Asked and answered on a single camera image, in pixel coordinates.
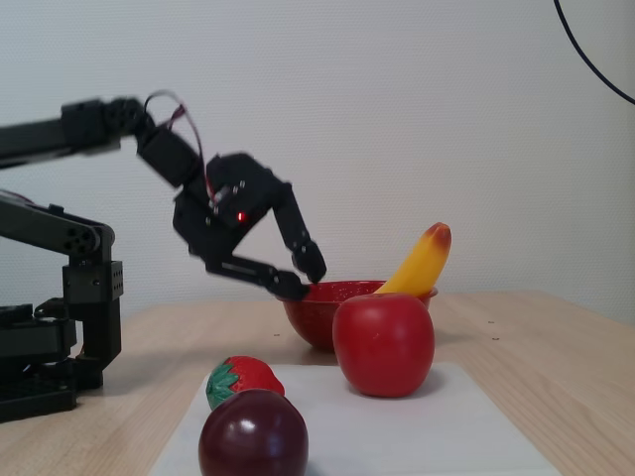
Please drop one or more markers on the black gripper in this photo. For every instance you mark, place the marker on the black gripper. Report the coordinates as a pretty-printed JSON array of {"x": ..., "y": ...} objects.
[{"x": 229, "y": 218}]

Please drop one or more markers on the yellow plastic banana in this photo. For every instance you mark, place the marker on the yellow plastic banana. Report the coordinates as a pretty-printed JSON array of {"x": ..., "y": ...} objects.
[{"x": 421, "y": 263}]

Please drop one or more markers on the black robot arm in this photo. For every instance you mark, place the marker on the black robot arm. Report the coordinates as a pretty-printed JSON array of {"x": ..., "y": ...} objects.
[{"x": 39, "y": 134}]

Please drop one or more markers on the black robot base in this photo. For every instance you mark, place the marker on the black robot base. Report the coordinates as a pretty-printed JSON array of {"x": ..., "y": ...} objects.
[{"x": 94, "y": 317}]

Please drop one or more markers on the red speckled enamel bowl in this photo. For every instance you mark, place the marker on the red speckled enamel bowl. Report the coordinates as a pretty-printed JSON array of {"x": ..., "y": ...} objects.
[{"x": 312, "y": 317}]

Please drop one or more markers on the red plastic strawberry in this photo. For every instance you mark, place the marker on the red plastic strawberry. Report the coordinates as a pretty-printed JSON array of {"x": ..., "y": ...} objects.
[{"x": 253, "y": 374}]

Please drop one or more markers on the red plastic apple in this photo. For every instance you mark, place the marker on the red plastic apple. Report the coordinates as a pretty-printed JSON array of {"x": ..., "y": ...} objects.
[{"x": 384, "y": 347}]

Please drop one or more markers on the dark purple plastic plum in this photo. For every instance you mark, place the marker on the dark purple plastic plum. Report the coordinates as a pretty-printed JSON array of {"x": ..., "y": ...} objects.
[{"x": 253, "y": 436}]

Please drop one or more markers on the white paper sheet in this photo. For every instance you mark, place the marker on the white paper sheet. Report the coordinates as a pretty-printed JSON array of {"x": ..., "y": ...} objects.
[{"x": 446, "y": 436}]

